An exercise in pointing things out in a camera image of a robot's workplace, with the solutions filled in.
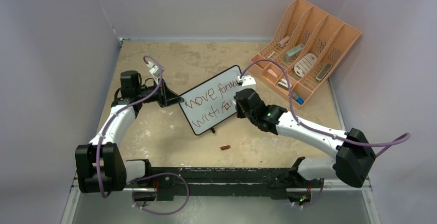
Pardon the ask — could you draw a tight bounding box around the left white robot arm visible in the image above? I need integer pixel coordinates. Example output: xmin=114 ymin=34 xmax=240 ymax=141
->
xmin=75 ymin=68 xmax=184 ymax=198

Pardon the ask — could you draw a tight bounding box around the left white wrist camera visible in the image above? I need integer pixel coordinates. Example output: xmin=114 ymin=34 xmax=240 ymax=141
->
xmin=147 ymin=62 xmax=165 ymax=82

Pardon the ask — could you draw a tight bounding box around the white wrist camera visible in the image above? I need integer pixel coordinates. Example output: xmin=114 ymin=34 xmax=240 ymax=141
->
xmin=237 ymin=75 xmax=256 ymax=90
xmin=147 ymin=62 xmax=165 ymax=82

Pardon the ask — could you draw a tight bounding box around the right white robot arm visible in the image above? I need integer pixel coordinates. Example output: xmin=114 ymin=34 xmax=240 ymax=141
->
xmin=234 ymin=89 xmax=376 ymax=188

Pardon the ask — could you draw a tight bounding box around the pink eraser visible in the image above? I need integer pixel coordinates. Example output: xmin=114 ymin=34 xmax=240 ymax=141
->
xmin=267 ymin=68 xmax=278 ymax=81

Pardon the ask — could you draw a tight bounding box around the teal staple box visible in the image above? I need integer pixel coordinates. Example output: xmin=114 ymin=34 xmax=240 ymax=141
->
xmin=284 ymin=44 xmax=304 ymax=63

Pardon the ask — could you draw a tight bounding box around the black aluminium base frame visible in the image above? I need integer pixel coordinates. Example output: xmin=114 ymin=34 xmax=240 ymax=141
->
xmin=70 ymin=166 xmax=373 ymax=203

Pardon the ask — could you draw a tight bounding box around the pink stapler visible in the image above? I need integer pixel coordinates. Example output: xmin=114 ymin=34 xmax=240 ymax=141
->
xmin=278 ymin=36 xmax=290 ymax=48

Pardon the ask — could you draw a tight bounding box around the brown marker cap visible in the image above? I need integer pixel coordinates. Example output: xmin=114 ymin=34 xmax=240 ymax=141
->
xmin=220 ymin=145 xmax=230 ymax=150

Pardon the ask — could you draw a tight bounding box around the grey whiteboard eraser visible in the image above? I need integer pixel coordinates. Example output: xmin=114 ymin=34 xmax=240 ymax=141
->
xmin=315 ymin=63 xmax=332 ymax=82

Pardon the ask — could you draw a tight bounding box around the peach plastic desk organizer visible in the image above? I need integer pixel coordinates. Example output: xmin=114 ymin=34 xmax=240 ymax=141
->
xmin=248 ymin=0 xmax=362 ymax=108

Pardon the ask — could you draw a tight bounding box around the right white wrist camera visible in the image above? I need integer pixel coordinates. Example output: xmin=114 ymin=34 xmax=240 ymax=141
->
xmin=237 ymin=75 xmax=256 ymax=90

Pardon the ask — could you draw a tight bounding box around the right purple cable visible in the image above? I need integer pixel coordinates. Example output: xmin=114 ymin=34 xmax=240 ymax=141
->
xmin=239 ymin=59 xmax=411 ymax=210

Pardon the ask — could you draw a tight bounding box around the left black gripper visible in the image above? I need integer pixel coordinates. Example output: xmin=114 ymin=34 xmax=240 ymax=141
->
xmin=136 ymin=78 xmax=183 ymax=108

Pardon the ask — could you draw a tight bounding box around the blue small item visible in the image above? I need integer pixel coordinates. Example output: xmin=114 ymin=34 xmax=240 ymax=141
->
xmin=292 ymin=92 xmax=304 ymax=105

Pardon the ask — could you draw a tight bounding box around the black-framed whiteboard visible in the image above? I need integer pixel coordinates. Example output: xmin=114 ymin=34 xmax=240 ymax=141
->
xmin=179 ymin=65 xmax=242 ymax=135

